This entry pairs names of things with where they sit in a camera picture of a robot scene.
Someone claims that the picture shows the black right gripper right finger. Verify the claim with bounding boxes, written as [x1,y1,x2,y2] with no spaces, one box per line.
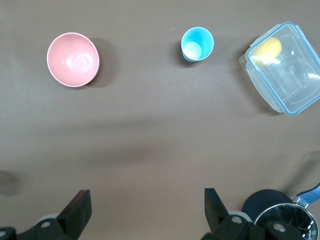
[201,187,305,240]

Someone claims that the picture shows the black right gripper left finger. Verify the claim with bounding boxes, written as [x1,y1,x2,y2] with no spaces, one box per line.
[0,189,93,240]

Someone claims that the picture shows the brown table cover sheet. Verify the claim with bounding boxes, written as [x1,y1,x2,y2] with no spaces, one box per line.
[0,0,320,240]

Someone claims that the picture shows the pink bowl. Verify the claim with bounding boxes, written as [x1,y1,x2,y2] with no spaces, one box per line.
[46,32,101,88]

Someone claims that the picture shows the clear plastic lidded container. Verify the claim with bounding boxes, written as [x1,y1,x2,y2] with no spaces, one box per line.
[239,21,320,116]

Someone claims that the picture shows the yellow round food piece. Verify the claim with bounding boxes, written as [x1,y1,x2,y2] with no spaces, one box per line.
[251,36,283,68]

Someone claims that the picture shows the blue plastic cup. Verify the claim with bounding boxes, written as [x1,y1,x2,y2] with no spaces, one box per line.
[180,26,215,63]

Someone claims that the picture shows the black pot with blue handle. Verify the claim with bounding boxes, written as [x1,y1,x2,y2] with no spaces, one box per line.
[241,182,320,240]

